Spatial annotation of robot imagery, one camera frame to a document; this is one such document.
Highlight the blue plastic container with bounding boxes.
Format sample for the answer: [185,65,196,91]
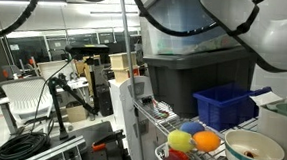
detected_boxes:
[190,80,273,136]

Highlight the white container with green lid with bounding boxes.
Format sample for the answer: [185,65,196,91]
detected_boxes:
[254,96,287,160]

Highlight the stacked beige boxes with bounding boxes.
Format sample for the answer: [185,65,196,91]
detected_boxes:
[106,50,141,85]

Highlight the metal rack pole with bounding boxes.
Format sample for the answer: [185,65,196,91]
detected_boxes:
[108,0,156,160]

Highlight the black storage tote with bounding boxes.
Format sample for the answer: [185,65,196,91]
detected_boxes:
[139,41,264,124]

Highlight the black computer tower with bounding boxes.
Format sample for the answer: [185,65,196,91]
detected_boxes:
[90,65,117,118]

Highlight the blue mesh ball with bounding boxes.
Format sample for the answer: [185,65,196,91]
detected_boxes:
[178,120,206,137]

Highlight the yellow mesh ball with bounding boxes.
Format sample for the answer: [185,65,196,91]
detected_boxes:
[166,129,196,154]

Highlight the plain cardboard box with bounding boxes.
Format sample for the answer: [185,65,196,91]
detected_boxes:
[64,101,90,125]

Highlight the orange and black clamp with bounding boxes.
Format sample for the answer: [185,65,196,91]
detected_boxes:
[90,127,127,154]

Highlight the orange mesh ball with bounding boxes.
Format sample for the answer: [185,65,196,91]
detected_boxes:
[191,129,223,154]

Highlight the white foam box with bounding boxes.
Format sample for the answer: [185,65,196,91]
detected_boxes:
[36,58,78,84]

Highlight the white mesh office chair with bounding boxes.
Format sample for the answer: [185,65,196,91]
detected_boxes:
[0,73,57,128]

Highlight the metal wire rack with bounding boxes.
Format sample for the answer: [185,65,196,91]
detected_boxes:
[129,97,287,160]

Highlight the coloured wire bundle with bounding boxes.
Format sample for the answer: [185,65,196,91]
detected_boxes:
[147,99,172,122]

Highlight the black stereo camera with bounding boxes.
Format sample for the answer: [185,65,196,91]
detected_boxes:
[64,41,111,61]

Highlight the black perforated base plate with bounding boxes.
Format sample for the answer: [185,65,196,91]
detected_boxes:
[49,118,132,160]

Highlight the black articulated camera stand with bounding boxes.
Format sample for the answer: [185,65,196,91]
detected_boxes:
[44,52,106,143]

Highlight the aluminium extrusion rail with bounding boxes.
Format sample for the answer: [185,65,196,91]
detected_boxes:
[19,132,87,160]

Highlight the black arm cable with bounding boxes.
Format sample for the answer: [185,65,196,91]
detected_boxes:
[127,0,266,43]
[0,0,43,42]

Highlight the white bowl with teal handles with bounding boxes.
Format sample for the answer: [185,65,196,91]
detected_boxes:
[223,128,287,160]

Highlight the coiled black cable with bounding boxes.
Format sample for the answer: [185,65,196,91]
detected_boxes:
[0,129,52,160]

